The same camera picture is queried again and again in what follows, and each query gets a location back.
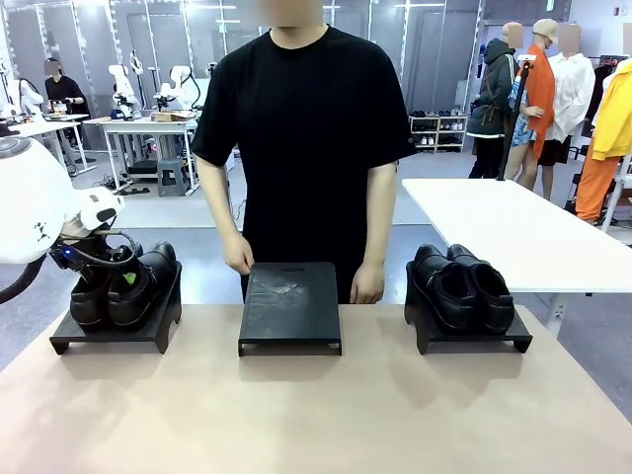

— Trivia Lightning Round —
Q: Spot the mannequin in white shirt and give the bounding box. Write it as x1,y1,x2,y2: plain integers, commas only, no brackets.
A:
537,22,597,169

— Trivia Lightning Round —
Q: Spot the person in black T-shirt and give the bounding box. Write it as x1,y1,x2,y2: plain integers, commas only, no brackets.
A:
191,9,419,305

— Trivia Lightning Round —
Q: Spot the person's left forearm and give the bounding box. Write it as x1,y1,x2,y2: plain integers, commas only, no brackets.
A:
365,160,399,268

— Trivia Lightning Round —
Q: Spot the black shoe stand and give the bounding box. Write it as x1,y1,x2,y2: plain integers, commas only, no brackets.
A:
404,260,534,356
47,260,183,356
237,262,343,357

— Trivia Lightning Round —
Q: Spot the large white table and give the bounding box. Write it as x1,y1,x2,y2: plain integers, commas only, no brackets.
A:
402,177,632,342

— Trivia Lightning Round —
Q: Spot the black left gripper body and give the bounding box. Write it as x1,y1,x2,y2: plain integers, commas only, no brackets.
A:
48,235,111,282

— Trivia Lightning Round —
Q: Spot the person's right forearm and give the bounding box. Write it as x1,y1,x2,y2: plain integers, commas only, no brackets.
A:
196,151,244,239

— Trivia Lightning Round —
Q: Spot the grey step stool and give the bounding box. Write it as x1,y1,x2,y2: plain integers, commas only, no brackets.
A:
156,158,190,198

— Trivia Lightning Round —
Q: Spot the person in black clothes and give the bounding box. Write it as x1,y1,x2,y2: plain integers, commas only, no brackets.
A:
42,57,91,124

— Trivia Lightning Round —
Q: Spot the white desk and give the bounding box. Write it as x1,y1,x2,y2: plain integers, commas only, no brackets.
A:
96,116,201,197
0,113,98,177

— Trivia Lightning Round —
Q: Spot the person's right hand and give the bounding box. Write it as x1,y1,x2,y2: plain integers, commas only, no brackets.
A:
222,231,257,276

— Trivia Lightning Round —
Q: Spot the mannequin in dark green jacket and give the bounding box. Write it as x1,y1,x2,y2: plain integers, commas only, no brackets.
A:
466,22,523,179

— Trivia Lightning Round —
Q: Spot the mannequin in yellow hoodie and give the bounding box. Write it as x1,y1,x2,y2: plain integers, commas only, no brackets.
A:
575,61,632,223

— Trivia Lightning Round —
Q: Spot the dark hanging garment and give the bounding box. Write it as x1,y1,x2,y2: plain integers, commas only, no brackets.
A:
590,61,619,130

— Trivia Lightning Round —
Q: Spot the person's left hand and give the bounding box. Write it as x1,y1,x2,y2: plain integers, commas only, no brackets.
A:
349,261,386,305

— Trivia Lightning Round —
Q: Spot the white shoe rack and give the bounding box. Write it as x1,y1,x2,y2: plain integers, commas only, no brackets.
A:
407,114,468,153

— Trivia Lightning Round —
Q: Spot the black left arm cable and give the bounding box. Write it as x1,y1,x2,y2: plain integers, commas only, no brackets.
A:
0,256,46,305

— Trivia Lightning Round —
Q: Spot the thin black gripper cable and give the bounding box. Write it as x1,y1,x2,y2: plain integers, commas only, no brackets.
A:
96,230,145,271

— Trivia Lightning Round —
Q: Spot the mannequin in orange vest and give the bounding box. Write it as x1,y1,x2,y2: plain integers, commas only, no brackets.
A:
503,18,560,201

